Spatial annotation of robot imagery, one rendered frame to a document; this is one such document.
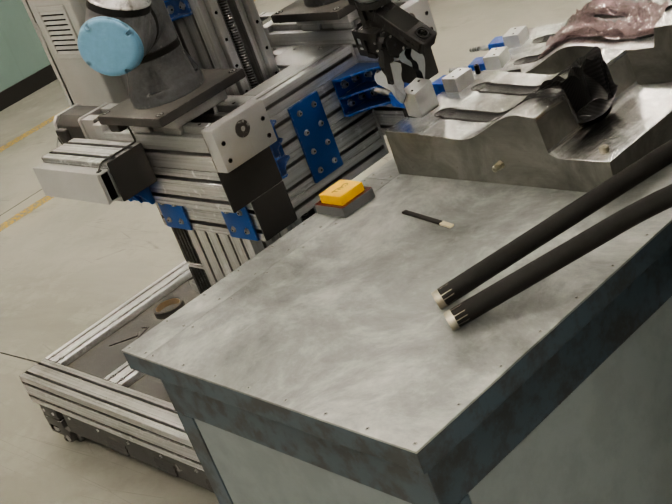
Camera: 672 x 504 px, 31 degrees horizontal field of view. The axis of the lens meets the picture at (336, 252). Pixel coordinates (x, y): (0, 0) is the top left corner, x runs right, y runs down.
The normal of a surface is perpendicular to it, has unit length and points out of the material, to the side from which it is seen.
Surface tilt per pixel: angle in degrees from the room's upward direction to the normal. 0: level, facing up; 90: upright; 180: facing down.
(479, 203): 0
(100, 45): 97
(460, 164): 90
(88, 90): 90
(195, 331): 0
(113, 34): 97
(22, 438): 0
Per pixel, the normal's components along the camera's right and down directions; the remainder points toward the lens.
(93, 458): -0.33, -0.85
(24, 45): 0.71, 0.07
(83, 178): -0.67, 0.51
